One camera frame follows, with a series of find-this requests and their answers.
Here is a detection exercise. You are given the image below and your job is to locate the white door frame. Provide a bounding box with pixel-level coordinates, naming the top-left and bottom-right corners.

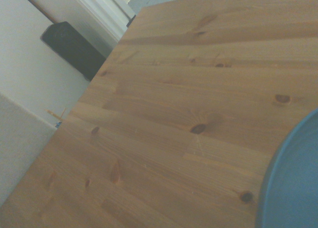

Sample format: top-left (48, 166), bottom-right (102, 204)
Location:
top-left (69, 0), bottom-right (137, 48)

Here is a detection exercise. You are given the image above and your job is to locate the thin orange stick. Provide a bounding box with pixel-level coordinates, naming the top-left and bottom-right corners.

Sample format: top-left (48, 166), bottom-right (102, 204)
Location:
top-left (46, 107), bottom-right (67, 121)

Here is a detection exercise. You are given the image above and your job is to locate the teal round plate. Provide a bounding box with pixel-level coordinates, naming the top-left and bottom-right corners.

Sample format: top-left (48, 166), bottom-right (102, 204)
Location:
top-left (255, 107), bottom-right (318, 228)

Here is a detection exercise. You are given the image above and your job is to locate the black floor speaker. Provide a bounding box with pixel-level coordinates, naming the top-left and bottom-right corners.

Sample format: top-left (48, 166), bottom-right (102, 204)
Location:
top-left (40, 21), bottom-right (108, 82)

